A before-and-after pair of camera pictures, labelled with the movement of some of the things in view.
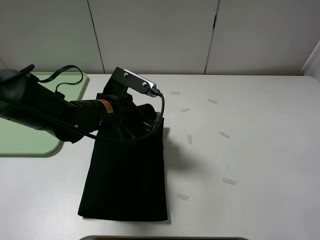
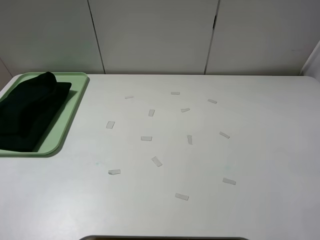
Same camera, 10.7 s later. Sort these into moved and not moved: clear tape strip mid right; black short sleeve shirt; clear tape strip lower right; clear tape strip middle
Moved: black short sleeve shirt
Not moved: clear tape strip middle; clear tape strip lower right; clear tape strip mid right
